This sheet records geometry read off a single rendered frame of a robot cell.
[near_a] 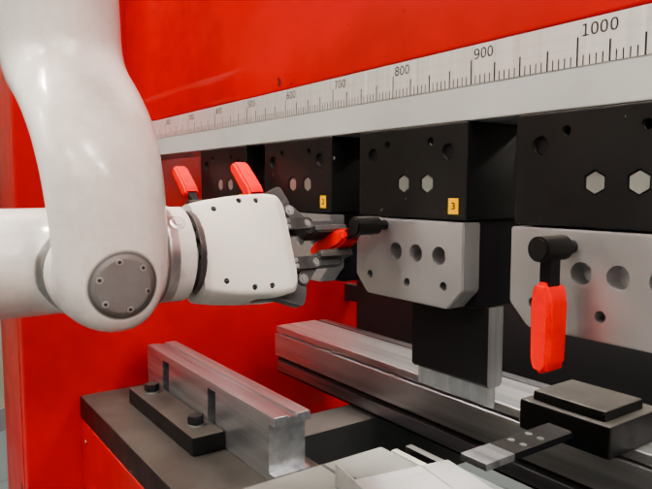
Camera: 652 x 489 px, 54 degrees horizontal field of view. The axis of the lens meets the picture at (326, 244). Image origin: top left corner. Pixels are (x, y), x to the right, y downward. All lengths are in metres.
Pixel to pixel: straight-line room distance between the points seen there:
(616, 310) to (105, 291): 0.34
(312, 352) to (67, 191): 0.90
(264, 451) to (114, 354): 0.53
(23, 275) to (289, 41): 0.45
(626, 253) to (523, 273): 0.09
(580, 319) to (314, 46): 0.43
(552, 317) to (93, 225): 0.31
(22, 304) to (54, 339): 0.82
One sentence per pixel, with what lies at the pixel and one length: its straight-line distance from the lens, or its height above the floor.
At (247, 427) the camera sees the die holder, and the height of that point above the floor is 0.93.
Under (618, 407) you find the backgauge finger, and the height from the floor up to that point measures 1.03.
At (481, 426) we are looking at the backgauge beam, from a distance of 0.97.
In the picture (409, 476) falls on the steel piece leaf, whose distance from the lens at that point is 0.67.
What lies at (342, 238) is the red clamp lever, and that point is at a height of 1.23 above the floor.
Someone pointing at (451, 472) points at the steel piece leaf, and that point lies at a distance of 0.68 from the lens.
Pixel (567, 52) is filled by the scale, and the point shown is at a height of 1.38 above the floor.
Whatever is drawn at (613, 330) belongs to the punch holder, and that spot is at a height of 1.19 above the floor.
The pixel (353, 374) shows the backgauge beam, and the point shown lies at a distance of 1.18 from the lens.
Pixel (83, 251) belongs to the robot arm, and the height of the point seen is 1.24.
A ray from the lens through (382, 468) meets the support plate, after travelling 0.69.
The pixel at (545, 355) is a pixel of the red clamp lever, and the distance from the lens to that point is 0.48.
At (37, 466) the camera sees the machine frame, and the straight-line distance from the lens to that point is 1.40.
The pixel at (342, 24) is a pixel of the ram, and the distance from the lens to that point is 0.72.
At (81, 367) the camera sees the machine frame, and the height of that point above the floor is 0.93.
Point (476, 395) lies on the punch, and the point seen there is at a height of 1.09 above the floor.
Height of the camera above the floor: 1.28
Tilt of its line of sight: 5 degrees down
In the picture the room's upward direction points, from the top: straight up
